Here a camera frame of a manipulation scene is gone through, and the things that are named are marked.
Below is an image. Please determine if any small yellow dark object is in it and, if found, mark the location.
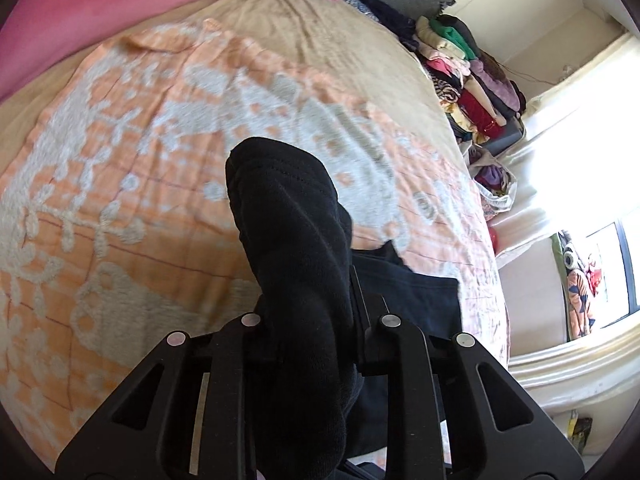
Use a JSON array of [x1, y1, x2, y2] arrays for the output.
[[567, 410, 594, 454]]

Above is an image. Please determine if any black garment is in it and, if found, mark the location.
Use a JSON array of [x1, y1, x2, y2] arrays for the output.
[[225, 136, 362, 480]]

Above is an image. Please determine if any pile of colourful clothes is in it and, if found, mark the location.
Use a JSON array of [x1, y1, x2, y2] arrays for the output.
[[345, 0, 529, 144]]

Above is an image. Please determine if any pink duvet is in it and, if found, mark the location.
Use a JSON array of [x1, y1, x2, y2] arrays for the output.
[[0, 0, 262, 104]]

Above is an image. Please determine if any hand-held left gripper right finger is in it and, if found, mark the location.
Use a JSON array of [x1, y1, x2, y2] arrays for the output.
[[349, 264, 587, 480]]

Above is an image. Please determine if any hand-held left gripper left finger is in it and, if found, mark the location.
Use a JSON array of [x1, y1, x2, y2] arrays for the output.
[[55, 305, 267, 480]]

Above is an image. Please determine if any white bag of clothes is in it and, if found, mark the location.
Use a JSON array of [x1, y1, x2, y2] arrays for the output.
[[467, 145, 517, 222]]

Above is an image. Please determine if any orange white floral blanket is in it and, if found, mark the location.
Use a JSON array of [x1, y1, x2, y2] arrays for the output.
[[0, 19, 511, 472]]

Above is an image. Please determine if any beige bedsheet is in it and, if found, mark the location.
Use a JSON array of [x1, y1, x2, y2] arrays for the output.
[[0, 0, 467, 162]]

